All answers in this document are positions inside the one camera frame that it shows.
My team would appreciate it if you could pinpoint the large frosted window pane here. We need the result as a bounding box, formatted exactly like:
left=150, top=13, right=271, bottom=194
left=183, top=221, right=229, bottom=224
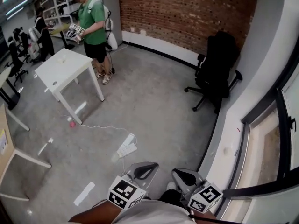
left=219, top=183, right=299, bottom=224

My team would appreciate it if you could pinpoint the hinged frosted window pane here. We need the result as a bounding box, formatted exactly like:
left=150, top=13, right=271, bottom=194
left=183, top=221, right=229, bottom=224
left=281, top=76, right=299, bottom=170

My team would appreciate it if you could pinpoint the dark window frame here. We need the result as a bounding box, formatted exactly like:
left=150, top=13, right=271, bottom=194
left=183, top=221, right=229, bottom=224
left=219, top=55, right=299, bottom=221

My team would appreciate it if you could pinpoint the white rectangular table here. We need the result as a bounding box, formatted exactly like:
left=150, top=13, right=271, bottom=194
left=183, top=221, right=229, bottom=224
left=34, top=48, right=105, bottom=126

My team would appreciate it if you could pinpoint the white cable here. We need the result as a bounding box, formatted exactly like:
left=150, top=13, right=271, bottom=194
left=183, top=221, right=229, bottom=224
left=60, top=114, right=136, bottom=137

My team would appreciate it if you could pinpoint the round beige table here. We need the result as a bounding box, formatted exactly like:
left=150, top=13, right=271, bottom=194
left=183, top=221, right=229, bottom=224
left=0, top=66, right=21, bottom=111

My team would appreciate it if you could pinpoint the person's white shirt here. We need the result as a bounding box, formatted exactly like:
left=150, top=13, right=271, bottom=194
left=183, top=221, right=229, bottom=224
left=112, top=199, right=198, bottom=224

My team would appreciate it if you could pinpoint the low window pane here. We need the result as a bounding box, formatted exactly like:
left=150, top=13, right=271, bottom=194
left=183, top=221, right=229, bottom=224
left=251, top=108, right=281, bottom=186

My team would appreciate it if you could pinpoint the grey metal locker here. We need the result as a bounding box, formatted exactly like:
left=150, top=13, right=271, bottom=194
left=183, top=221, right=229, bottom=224
left=94, top=0, right=123, bottom=47

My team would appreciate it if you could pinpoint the yellow desk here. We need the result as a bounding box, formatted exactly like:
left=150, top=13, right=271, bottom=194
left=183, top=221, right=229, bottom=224
left=50, top=23, right=76, bottom=50

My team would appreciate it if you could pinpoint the black office chair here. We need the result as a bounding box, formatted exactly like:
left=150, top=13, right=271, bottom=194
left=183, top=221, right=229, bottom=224
left=13, top=28, right=30, bottom=58
left=8, top=37, right=30, bottom=86
left=184, top=31, right=243, bottom=114

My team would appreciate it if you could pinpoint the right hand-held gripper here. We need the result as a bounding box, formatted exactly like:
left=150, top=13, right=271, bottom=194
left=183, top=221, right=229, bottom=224
left=172, top=168, right=223, bottom=214

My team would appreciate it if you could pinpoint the person's left forearm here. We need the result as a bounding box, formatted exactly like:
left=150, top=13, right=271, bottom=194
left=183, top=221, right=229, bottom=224
left=69, top=199, right=122, bottom=224

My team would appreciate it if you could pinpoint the white paper strip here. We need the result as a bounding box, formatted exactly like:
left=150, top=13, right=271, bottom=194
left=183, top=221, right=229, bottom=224
left=73, top=182, right=96, bottom=206

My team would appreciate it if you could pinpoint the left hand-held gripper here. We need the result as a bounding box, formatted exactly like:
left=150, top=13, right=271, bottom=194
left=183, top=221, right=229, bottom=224
left=107, top=162, right=160, bottom=210

